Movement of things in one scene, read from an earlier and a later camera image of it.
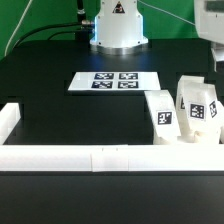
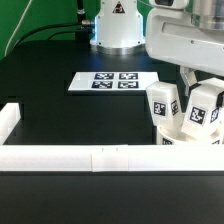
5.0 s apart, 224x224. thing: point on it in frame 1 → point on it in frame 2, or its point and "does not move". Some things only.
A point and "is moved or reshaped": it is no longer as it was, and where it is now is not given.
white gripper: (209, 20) → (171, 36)
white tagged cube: (205, 112) is moved or reshaped
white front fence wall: (108, 158) does not move
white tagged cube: (180, 97) → (214, 81)
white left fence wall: (9, 118) does not move
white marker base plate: (115, 81) does not move
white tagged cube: (165, 122) is moved or reshaped
